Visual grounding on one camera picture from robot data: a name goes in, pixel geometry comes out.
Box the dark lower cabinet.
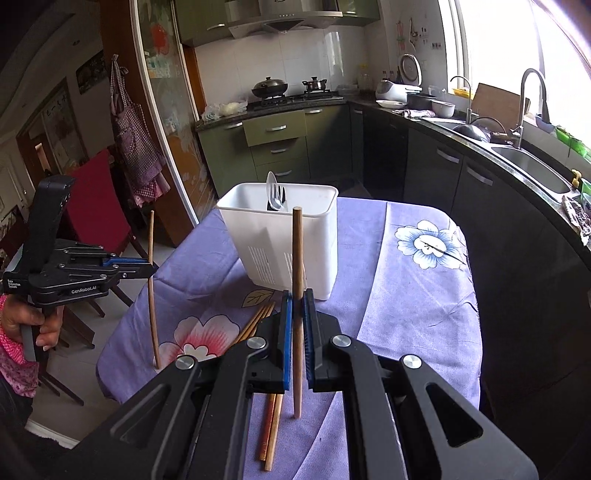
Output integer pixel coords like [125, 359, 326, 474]
[339, 100, 590, 424]

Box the red wooden chair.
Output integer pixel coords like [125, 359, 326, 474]
[41, 148, 151, 319]

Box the gas stove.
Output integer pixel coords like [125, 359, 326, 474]
[247, 91, 343, 112]

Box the checkered purple apron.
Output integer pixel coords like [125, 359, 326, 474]
[109, 54, 170, 207]

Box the black plastic fork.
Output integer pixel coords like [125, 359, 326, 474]
[270, 183, 287, 211]

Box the white plastic spoon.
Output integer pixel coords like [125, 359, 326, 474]
[266, 171, 283, 211]

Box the small steel pot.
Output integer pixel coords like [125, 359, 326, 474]
[301, 76, 328, 93]

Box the person's left hand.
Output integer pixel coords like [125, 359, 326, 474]
[1, 295, 64, 350]

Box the pink sleeve forearm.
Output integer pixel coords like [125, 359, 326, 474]
[1, 295, 38, 399]

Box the black cooking pot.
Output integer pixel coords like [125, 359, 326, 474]
[407, 93, 435, 110]

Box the black wok with lid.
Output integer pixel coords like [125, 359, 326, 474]
[252, 77, 288, 99]

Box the green lower cabinet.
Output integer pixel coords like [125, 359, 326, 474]
[197, 104, 353, 196]

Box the white rice cooker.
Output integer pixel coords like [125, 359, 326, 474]
[375, 53, 423, 103]

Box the stainless range hood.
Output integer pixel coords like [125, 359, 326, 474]
[224, 0, 342, 38]

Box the white bowl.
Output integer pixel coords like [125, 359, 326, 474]
[431, 99, 456, 118]

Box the white plastic utensil holder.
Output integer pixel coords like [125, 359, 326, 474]
[217, 183, 339, 300]

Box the wooden cutting board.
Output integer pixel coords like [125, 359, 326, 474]
[472, 83, 520, 130]

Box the wooden chopstick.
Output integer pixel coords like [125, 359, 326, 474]
[264, 394, 283, 472]
[246, 301, 276, 338]
[293, 207, 304, 419]
[147, 210, 161, 370]
[259, 394, 277, 462]
[232, 302, 270, 345]

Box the chrome kitchen faucet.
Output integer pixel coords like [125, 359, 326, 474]
[510, 67, 552, 150]

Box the stainless kitchen sink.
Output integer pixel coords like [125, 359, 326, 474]
[490, 145, 571, 195]

